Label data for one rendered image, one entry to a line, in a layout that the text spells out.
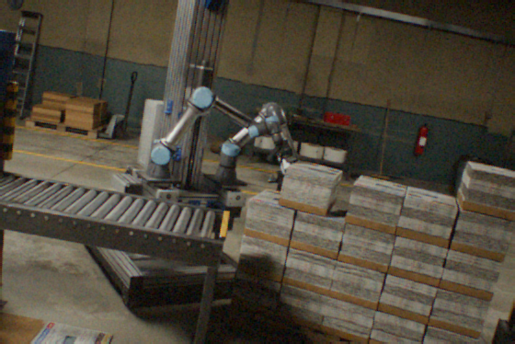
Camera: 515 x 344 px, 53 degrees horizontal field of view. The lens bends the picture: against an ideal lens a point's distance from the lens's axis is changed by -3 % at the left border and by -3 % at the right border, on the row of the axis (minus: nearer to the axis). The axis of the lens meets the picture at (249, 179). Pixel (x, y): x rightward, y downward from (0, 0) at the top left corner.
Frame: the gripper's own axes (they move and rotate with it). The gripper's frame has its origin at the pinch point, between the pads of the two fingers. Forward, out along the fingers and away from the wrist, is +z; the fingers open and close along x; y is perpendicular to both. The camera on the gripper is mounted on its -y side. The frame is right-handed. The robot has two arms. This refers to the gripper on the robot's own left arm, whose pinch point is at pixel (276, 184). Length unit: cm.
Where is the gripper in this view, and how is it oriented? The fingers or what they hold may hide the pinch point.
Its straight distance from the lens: 354.3
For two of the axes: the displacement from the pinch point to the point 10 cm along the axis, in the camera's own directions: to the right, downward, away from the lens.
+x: 9.2, 2.4, -3.0
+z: -3.4, 1.4, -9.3
